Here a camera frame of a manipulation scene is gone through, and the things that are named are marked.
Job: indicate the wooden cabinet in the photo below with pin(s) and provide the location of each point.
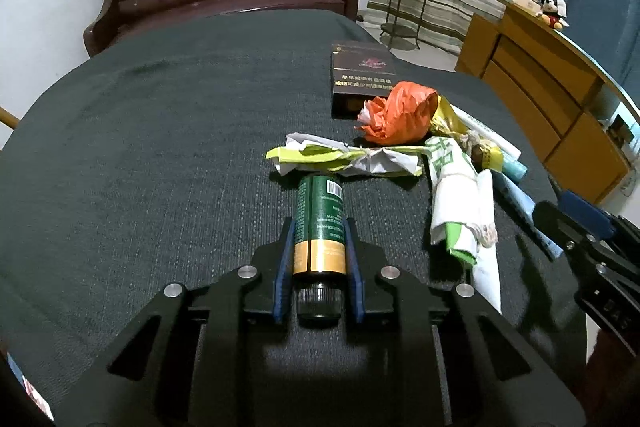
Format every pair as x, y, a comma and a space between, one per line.
530, 77

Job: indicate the wooden stick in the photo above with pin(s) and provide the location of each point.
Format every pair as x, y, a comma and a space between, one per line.
9, 118

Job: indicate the red white printed sheet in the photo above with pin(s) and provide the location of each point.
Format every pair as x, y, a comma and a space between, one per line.
32, 394

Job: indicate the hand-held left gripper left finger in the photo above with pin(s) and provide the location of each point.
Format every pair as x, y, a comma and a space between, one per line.
282, 269

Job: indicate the white green paper bag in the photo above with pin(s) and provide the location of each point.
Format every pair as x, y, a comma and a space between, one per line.
450, 179

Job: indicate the blue white tube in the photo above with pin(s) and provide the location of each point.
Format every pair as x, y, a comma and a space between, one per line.
527, 207

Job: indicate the mouse plush toy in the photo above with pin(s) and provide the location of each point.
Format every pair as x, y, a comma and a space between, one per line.
551, 14

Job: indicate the yellow-green white wrapper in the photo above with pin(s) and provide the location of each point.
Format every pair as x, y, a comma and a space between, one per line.
310, 154

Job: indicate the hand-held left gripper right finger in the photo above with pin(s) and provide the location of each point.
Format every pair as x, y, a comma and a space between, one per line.
356, 269

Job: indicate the yellow gold wrapper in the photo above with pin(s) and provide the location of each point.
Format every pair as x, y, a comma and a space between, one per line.
445, 117

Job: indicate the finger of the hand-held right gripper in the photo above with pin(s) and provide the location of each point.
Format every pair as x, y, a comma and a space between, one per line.
590, 217
560, 229

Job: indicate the green gold bottle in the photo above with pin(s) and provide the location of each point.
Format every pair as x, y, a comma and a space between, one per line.
320, 217

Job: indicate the small beige box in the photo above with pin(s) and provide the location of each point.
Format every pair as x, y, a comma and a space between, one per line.
525, 4

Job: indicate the orange plastic bag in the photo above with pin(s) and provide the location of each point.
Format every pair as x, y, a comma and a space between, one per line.
405, 112

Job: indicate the dark brown carton box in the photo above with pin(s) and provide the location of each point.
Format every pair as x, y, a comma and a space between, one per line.
360, 72

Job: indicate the small framed picture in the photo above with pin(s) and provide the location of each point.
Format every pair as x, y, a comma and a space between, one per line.
620, 127

